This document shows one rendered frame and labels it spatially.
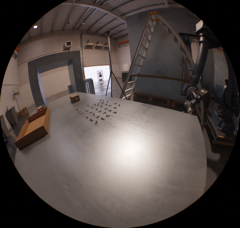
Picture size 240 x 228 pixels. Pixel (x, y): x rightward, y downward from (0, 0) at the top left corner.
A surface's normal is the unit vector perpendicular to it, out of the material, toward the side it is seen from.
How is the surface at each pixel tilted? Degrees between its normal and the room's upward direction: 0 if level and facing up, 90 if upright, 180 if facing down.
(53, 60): 90
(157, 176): 0
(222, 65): 90
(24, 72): 90
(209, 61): 90
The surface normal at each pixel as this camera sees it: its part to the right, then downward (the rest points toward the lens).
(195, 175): -0.08, -0.89
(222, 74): -0.87, 0.28
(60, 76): 0.75, 0.24
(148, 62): -0.65, 0.38
